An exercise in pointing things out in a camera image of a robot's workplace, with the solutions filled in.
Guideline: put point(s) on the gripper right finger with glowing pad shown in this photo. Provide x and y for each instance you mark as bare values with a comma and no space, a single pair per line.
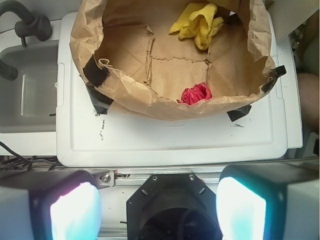
269,201

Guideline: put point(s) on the black tape strip left lower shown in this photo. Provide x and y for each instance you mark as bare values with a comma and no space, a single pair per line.
100,102

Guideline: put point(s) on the white plastic bin lid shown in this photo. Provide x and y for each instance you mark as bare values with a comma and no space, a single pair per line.
87,139

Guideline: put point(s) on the brown paper bag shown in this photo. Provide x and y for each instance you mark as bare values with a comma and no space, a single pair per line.
150,68

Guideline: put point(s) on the aluminium rail with bracket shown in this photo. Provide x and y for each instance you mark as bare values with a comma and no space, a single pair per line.
209,174

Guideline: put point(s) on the black tape strip right upper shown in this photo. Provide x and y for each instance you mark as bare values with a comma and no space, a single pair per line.
274,75

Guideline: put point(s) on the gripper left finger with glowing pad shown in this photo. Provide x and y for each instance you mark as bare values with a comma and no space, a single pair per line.
49,205

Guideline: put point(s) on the red crumpled cloth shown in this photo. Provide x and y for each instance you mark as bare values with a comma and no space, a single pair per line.
195,94

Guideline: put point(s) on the black tape strip left upper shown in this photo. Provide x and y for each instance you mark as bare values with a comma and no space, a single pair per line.
96,75

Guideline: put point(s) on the yellow cloth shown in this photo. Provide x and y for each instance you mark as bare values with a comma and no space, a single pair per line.
198,21

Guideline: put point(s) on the black tape strip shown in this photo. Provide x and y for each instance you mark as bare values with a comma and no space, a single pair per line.
96,75
100,102
274,75
239,113

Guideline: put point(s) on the black tape strip right lower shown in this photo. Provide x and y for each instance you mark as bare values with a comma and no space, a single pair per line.
239,113

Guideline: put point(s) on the grey sink faucet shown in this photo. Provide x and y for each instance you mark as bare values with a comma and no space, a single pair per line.
30,24

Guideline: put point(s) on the black octagonal mount plate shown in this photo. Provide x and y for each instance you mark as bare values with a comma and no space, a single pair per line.
173,207

